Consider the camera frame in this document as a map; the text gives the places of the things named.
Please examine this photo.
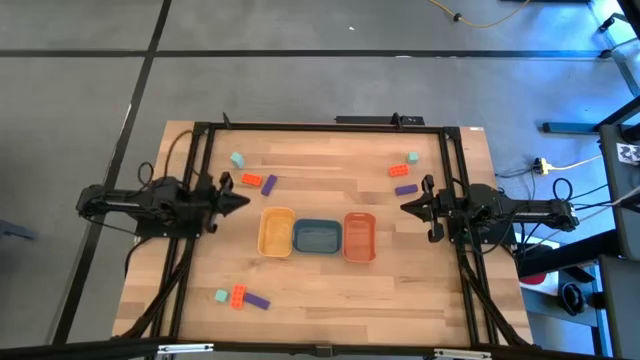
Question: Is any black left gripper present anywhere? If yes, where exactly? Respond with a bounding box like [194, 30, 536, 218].
[197, 171, 251, 235]

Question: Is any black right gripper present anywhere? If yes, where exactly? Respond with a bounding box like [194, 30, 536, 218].
[399, 173, 454, 245]

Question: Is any yellow plastic bin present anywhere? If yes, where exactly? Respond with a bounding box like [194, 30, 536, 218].
[257, 206, 297, 259]

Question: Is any orange plastic bin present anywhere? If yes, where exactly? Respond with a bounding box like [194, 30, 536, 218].
[342, 211, 378, 264]

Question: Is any blue plastic bin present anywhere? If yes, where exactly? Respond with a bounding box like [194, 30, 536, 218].
[292, 218, 344, 255]

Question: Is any black diagonal beam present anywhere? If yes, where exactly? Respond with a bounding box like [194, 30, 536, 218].
[517, 230, 621, 279]

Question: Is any blue floor bar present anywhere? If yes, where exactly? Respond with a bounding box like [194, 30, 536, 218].
[542, 121, 601, 135]

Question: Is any black and white marker tag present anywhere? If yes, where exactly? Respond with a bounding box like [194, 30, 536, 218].
[616, 142, 640, 166]

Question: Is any grey floor object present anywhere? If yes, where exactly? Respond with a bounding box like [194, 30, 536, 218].
[0, 218, 39, 242]

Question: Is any grey chair base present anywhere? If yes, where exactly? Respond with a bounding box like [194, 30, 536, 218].
[597, 0, 640, 99]

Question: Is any brown cable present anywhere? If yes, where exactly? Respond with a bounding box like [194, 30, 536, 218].
[162, 129, 195, 179]

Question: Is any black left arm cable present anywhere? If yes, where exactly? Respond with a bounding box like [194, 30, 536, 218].
[136, 160, 157, 188]

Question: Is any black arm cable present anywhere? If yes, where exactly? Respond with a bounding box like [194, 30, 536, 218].
[551, 176, 574, 202]
[136, 160, 157, 188]

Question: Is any black cable bundle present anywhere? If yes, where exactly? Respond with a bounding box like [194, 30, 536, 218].
[457, 244, 534, 349]
[112, 237, 196, 346]

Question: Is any black table frame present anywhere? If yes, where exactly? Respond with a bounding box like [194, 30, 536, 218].
[149, 119, 501, 351]

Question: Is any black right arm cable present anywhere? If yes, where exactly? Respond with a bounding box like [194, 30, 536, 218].
[551, 176, 574, 202]

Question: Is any silver metal bracket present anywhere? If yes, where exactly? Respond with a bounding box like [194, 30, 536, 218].
[157, 343, 215, 355]
[433, 348, 494, 360]

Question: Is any cream power cord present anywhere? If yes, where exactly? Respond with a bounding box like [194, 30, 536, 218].
[548, 154, 604, 172]

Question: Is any yellow extension cable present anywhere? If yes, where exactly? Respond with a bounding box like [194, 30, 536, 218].
[428, 0, 531, 29]

